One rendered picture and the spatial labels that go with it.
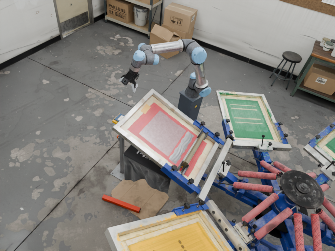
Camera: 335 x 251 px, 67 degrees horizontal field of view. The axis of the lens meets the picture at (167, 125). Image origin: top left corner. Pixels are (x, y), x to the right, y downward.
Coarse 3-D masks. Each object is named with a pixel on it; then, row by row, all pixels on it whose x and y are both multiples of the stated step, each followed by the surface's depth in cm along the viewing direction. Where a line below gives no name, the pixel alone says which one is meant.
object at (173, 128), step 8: (152, 104) 223; (152, 112) 218; (160, 112) 221; (152, 120) 213; (160, 120) 217; (168, 120) 221; (176, 120) 224; (160, 128) 212; (168, 128) 216; (176, 128) 219; (184, 128) 223; (176, 136) 215; (184, 136) 218; (200, 144) 221; (200, 152) 216
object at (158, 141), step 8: (136, 120) 207; (144, 120) 210; (128, 128) 199; (136, 128) 202; (144, 128) 205; (152, 128) 209; (144, 136) 201; (152, 136) 204; (160, 136) 208; (168, 136) 211; (152, 144) 200; (160, 144) 203; (168, 144) 207; (176, 144) 210; (160, 152) 199; (168, 152) 203; (184, 152) 209; (168, 160) 199; (192, 160) 208; (192, 168) 204
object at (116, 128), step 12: (144, 96) 219; (156, 96) 226; (132, 108) 207; (168, 108) 228; (120, 120) 196; (192, 120) 227; (120, 132) 190; (132, 144) 192; (216, 144) 223; (156, 156) 192; (204, 168) 204
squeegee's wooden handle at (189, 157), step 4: (200, 136) 213; (204, 136) 213; (200, 140) 209; (196, 144) 205; (192, 148) 206; (196, 148) 203; (192, 152) 199; (188, 156) 196; (192, 156) 197; (184, 160) 199; (188, 160) 193; (184, 164) 194
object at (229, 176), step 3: (228, 171) 206; (228, 174) 204; (231, 174) 206; (225, 177) 204; (228, 177) 203; (231, 177) 204; (234, 177) 205; (225, 180) 206; (228, 180) 204; (231, 180) 203; (234, 180) 204; (231, 183) 205
